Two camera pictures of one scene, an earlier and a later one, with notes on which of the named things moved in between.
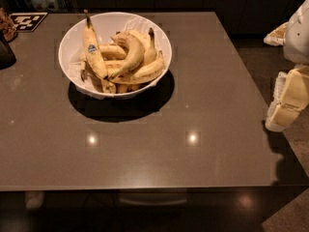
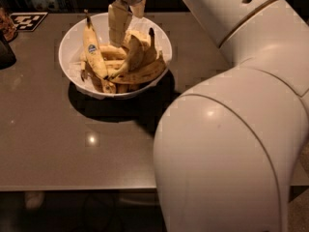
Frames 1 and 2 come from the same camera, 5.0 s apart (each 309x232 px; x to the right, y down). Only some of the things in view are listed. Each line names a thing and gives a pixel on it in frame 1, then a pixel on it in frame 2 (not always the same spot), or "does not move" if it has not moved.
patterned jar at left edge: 8,28 does not move
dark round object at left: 7,56 does not move
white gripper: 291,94 → 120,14
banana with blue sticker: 92,47 does not move
